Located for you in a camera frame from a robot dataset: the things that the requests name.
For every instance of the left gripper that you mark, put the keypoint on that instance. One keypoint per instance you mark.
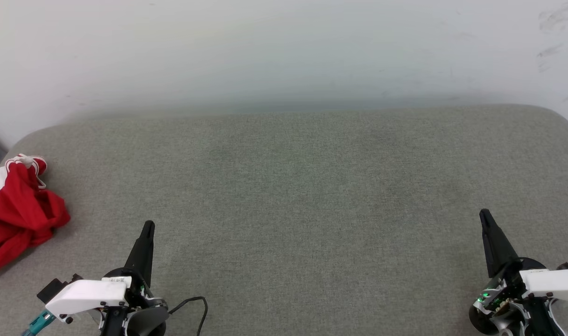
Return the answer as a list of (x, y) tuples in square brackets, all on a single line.
[(136, 294)]

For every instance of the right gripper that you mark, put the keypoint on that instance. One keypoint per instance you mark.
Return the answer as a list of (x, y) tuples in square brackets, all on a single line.
[(503, 298)]

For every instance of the red and white shirt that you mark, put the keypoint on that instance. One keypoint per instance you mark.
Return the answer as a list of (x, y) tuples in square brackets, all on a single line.
[(17, 214)]

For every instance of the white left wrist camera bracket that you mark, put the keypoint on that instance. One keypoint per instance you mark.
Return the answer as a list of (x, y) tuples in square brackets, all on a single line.
[(85, 294)]

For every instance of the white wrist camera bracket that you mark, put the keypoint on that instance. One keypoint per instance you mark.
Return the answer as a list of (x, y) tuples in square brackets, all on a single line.
[(85, 294), (554, 283)]

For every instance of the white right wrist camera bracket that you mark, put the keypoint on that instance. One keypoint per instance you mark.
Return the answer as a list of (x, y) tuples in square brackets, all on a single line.
[(554, 283)]

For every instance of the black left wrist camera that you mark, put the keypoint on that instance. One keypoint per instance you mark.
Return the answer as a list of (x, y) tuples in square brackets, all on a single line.
[(50, 289)]

